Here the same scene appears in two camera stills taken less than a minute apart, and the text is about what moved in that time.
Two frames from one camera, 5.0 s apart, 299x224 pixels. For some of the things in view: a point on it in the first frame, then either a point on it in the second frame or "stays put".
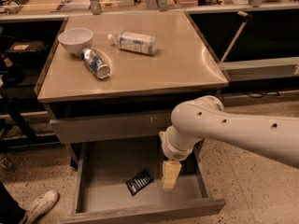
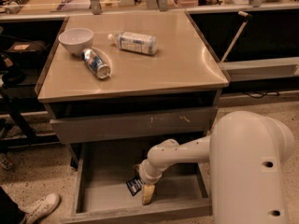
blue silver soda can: x=94 y=63 stays put
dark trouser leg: x=10 y=211 stays put
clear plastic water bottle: x=134 y=42 stays put
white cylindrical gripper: x=175 y=152 → x=146 y=175
